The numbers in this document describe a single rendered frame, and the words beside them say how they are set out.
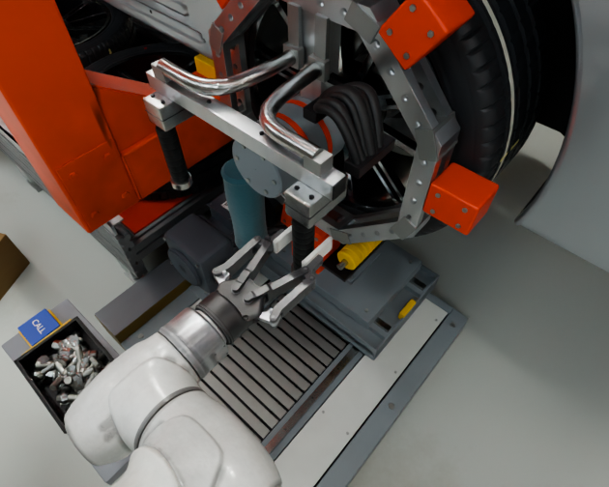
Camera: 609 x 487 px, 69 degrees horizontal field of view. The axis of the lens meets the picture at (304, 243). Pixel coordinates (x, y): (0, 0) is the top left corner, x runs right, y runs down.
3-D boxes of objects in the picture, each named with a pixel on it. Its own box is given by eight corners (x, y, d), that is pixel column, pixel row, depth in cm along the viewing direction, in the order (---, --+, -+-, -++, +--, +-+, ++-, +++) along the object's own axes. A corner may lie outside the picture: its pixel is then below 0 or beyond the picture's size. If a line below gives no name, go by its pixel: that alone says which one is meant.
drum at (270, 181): (353, 157, 93) (360, 100, 82) (283, 214, 83) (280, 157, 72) (303, 129, 99) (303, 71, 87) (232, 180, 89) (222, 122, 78)
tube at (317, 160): (399, 114, 70) (412, 49, 61) (320, 179, 61) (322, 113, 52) (314, 72, 77) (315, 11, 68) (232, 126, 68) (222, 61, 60)
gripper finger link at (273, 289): (241, 294, 64) (246, 301, 64) (306, 262, 68) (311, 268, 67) (244, 307, 67) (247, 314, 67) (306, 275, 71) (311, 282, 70)
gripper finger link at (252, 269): (241, 305, 68) (233, 301, 68) (274, 251, 74) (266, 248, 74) (238, 292, 65) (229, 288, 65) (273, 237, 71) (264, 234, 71)
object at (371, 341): (433, 288, 155) (440, 272, 147) (373, 362, 138) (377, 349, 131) (324, 217, 175) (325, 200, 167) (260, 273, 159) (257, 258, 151)
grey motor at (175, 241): (300, 248, 166) (299, 181, 138) (216, 324, 147) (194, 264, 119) (265, 224, 173) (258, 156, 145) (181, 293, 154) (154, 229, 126)
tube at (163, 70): (304, 69, 78) (304, 6, 69) (222, 119, 69) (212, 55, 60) (236, 35, 85) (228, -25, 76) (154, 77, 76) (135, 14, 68)
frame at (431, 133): (415, 265, 101) (498, 27, 58) (398, 283, 98) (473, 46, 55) (248, 158, 123) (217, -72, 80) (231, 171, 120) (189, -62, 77)
